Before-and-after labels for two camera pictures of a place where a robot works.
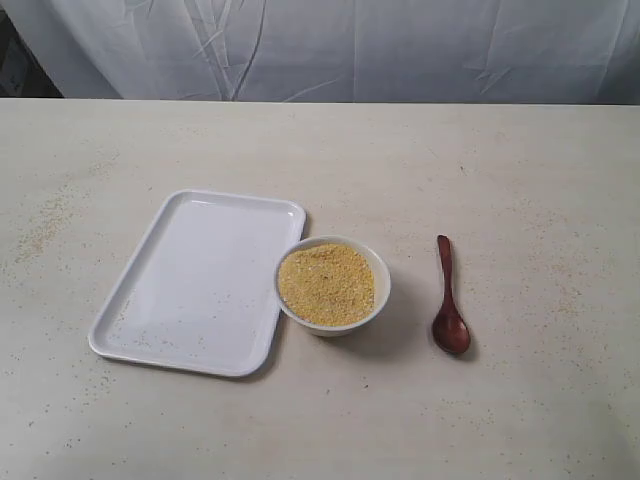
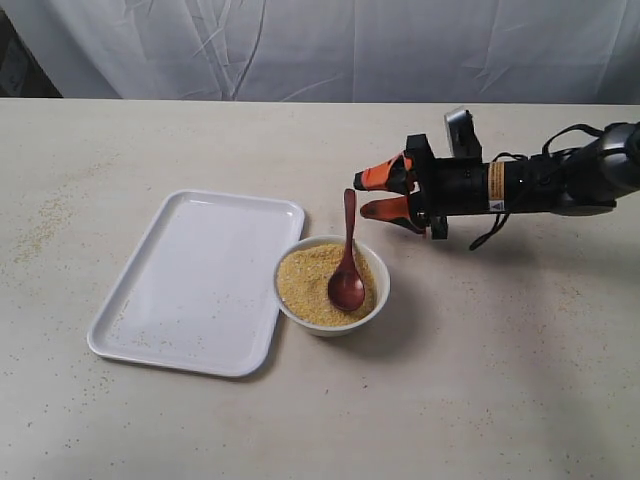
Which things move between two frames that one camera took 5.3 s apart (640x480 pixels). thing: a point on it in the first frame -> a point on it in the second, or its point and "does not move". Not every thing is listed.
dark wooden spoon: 450,330 -> 346,291
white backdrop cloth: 339,51 does not move
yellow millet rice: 327,285 does not move
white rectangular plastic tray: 203,296 does not move
